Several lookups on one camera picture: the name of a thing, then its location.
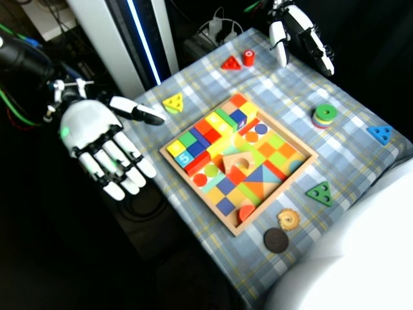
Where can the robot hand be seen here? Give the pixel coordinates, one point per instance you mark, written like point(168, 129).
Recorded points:
point(87, 119)
point(301, 19)

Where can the tan arch block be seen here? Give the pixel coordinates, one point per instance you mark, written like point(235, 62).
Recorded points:
point(230, 161)

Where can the red cylinder block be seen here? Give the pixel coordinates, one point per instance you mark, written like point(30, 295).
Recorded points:
point(248, 58)

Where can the red triangle block with holes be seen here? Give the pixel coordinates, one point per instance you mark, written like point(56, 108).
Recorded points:
point(231, 63)

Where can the yellow triangle block with holes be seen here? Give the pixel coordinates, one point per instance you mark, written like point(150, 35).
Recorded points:
point(172, 100)

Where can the blue triangle block with holes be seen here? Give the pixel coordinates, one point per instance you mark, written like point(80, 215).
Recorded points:
point(380, 133)

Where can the green triangle block with holes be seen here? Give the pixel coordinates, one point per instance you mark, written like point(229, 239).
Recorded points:
point(321, 193)

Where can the white pillar with blue light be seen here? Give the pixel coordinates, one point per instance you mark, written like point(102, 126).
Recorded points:
point(106, 42)

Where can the white power strip with plugs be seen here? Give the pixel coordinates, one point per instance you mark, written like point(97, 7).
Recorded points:
point(221, 29)

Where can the light blue number five cube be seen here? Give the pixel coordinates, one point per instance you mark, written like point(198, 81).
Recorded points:
point(184, 158)

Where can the white background box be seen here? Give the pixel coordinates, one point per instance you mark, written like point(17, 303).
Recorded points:
point(48, 22)

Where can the black box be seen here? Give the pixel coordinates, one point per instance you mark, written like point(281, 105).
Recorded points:
point(197, 48)

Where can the blue plaid cloth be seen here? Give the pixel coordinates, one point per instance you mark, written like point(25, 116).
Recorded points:
point(206, 80)

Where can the blue cube with purple number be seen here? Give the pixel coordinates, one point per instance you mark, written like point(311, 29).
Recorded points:
point(238, 116)

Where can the wooden tray with coloured pattern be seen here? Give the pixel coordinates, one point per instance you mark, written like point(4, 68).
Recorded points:
point(274, 151)

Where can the beige toy cookie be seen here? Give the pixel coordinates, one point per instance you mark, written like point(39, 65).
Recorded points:
point(288, 219)

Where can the dark brown toy cookie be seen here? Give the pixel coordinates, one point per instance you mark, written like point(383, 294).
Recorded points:
point(276, 240)

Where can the white blurred robot shell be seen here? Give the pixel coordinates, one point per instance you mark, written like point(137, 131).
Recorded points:
point(355, 258)

